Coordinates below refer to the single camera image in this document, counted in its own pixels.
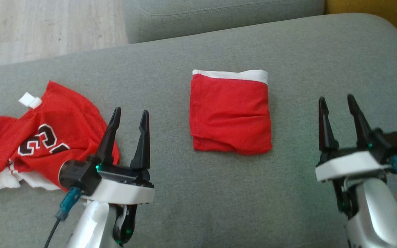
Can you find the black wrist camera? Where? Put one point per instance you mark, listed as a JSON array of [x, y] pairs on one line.
[[393, 144], [78, 175]]

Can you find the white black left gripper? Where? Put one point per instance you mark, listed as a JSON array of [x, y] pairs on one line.
[[126, 191]]

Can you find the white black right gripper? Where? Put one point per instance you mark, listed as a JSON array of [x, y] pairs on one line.
[[350, 163]]

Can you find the red shorts with white waistband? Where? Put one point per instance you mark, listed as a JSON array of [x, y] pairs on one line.
[[229, 113]]

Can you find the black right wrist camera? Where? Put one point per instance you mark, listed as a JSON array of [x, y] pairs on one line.
[[393, 144]]

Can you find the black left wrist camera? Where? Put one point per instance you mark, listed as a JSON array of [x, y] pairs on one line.
[[78, 175]]

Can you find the yellow cushion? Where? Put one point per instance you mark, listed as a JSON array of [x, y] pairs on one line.
[[374, 12]]

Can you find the red Bulls 23 jersey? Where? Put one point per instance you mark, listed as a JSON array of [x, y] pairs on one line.
[[57, 137]]

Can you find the grey sofa seat cushion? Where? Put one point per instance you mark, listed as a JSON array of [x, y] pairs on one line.
[[219, 199]]

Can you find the grey sofa back cushion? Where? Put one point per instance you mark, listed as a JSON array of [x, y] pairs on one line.
[[219, 17]]

